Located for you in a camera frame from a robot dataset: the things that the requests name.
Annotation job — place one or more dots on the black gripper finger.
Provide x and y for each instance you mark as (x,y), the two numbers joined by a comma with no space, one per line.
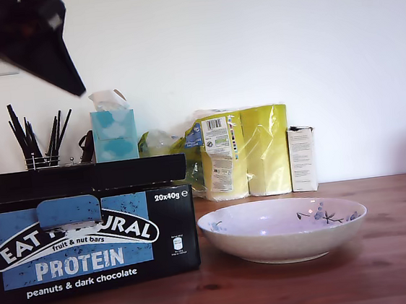
(47,52)

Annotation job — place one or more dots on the black blue snackbar carton box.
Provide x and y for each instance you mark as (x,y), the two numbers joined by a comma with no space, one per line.
(89,244)

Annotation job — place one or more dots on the blue cloud tissue box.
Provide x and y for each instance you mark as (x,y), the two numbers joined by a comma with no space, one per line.
(114,136)

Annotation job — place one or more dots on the small white carton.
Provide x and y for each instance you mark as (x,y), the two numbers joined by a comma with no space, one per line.
(302,159)

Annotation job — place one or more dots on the white tissue sheet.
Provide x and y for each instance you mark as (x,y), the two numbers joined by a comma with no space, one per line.
(104,98)

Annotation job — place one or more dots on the green plastic bag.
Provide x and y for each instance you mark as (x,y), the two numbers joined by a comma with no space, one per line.
(179,148)

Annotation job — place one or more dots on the yellow kitchen roll pack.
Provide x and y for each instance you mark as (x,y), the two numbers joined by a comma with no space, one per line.
(261,149)

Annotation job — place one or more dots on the white floral ceramic bowl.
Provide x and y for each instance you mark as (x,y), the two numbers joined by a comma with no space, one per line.
(284,238)

